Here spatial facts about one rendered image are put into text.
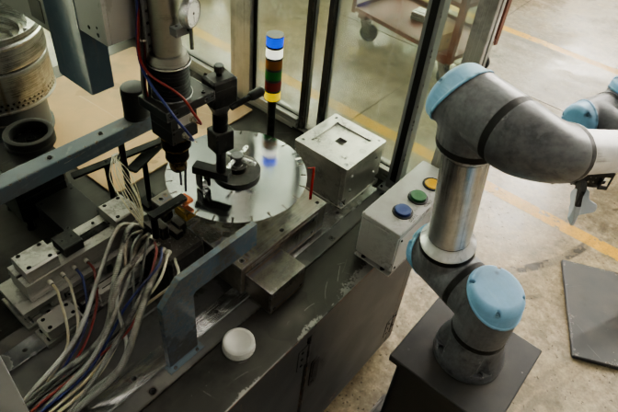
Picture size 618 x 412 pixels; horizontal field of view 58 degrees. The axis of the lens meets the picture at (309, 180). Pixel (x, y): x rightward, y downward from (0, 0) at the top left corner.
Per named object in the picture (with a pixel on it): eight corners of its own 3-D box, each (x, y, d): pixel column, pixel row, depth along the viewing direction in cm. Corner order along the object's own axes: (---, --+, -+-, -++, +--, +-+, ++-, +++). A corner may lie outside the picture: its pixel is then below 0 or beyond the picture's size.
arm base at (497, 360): (513, 350, 124) (528, 326, 118) (482, 398, 115) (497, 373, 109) (453, 312, 131) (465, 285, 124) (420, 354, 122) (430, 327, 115)
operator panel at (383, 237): (411, 200, 159) (423, 159, 149) (445, 220, 154) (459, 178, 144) (353, 253, 142) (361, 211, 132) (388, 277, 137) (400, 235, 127)
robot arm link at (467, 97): (442, 316, 118) (491, 117, 79) (398, 268, 127) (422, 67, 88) (485, 290, 122) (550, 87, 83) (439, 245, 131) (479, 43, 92)
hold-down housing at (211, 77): (225, 139, 120) (223, 54, 107) (238, 150, 118) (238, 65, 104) (203, 148, 117) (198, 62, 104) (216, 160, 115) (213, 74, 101)
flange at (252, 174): (216, 155, 135) (216, 147, 133) (262, 159, 135) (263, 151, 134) (209, 186, 127) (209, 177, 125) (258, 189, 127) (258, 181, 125)
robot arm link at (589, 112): (613, 126, 105) (646, 112, 110) (566, 96, 112) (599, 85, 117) (595, 158, 110) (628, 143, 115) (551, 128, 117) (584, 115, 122)
